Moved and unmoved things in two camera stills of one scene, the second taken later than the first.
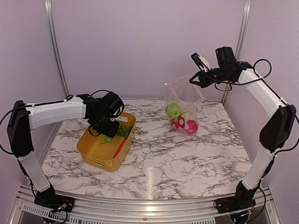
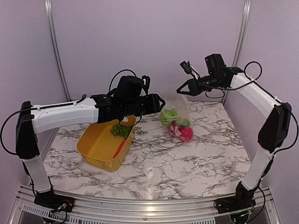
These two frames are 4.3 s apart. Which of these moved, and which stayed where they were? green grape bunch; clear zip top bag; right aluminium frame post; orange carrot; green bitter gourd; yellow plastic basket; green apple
Moved: green bitter gourd; clear zip top bag; green apple
Stayed: green grape bunch; yellow plastic basket; right aluminium frame post; orange carrot
